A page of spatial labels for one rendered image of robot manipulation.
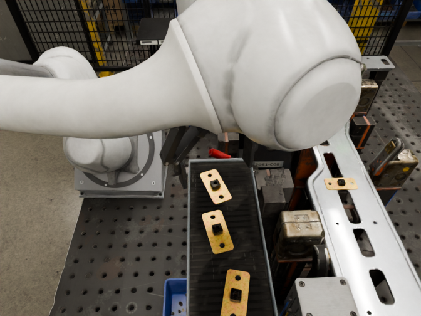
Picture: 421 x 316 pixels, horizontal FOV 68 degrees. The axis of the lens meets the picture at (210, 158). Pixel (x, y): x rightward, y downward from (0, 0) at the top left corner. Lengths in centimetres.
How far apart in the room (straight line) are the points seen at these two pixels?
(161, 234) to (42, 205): 129
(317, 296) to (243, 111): 46
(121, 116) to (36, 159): 234
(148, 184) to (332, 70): 101
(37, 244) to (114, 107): 190
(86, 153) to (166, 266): 43
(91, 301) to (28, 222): 124
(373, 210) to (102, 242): 84
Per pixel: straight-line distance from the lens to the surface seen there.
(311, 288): 62
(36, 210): 228
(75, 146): 94
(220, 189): 64
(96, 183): 121
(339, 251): 80
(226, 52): 22
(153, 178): 116
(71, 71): 97
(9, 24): 330
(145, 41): 147
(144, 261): 109
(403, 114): 181
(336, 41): 22
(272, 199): 71
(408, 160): 100
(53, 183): 238
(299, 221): 72
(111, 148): 94
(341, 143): 104
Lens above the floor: 167
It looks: 47 degrees down
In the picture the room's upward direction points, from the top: straight up
